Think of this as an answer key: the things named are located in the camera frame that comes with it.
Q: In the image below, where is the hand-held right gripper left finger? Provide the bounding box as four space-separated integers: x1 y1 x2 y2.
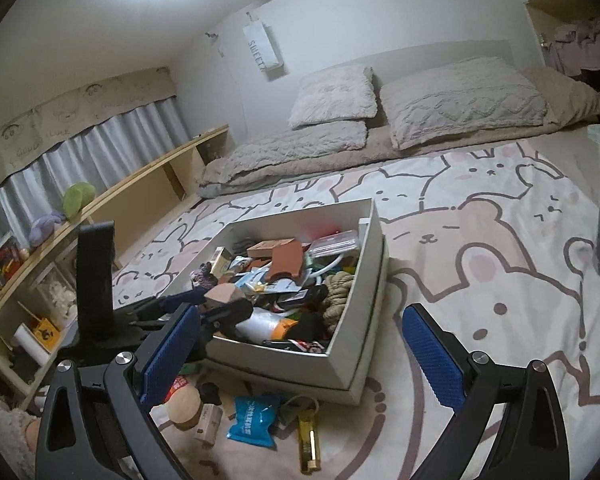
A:
35 302 216 480

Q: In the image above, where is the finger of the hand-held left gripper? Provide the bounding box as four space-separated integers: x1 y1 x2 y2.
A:
130 290 208 321
192 301 253 361

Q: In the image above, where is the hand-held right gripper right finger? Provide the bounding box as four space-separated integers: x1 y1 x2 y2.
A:
401 302 571 480

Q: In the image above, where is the arched wooden block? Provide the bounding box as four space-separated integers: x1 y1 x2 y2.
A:
205 284 243 318

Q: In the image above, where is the white shoe box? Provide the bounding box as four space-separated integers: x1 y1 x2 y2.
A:
162 197 390 391

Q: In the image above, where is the white bottle orange cap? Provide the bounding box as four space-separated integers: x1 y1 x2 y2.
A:
235 307 298 346

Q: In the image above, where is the knitted yarn item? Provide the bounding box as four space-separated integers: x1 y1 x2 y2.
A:
190 265 216 291

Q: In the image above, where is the white fluffy item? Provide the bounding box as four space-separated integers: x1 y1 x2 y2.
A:
47 280 76 311

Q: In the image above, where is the round wooden lid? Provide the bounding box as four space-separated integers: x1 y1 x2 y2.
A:
167 385 203 431

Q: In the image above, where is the small black object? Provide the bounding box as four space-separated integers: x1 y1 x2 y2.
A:
197 382 221 406

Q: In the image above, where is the purple plush toy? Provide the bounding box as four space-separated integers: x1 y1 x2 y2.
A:
28 211 67 247

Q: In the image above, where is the small brown box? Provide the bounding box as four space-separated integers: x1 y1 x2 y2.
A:
246 240 281 259

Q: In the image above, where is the small long wooden box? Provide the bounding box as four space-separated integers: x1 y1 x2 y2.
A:
194 405 223 446

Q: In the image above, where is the green plush toy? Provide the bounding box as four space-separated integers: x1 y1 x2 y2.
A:
62 182 97 218

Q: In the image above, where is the red box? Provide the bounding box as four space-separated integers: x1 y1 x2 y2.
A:
0 234 23 276

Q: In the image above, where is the white paper roll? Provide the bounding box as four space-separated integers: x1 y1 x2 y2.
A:
12 324 51 366

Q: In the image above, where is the blue wipes packet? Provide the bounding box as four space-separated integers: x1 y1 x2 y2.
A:
227 395 281 446

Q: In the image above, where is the printed blanket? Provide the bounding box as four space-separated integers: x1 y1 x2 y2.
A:
112 140 600 480

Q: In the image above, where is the wooden bedside shelf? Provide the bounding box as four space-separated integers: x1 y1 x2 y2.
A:
0 125 230 401

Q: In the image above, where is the clear plastic case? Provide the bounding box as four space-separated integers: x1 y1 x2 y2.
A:
310 230 361 258

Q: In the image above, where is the grey curtain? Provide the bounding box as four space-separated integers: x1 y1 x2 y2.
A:
0 97 191 241

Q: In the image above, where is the yellow lighter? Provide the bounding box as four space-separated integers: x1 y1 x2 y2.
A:
297 412 321 473

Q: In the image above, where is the beige quilted blanket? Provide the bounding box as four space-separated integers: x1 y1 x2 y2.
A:
197 120 396 198

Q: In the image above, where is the beige printed curtain valance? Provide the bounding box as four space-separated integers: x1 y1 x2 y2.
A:
0 66 177 203

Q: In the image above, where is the fluffy beige pillow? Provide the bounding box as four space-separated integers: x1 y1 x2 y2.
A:
287 66 378 129

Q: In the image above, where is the quilted beige pillow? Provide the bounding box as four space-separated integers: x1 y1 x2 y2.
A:
380 57 548 151

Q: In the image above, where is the beige folded duvet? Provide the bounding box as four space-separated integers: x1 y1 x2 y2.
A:
522 66 600 131

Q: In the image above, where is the pile of clothes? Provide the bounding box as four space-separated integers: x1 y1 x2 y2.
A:
550 17 600 73

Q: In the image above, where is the wooden wardrobe niche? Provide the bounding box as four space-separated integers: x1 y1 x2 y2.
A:
525 0 600 81

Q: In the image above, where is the white cable loop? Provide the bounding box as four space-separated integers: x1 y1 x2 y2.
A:
312 255 343 281

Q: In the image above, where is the coiled tan rope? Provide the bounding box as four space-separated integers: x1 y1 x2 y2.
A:
320 272 356 333

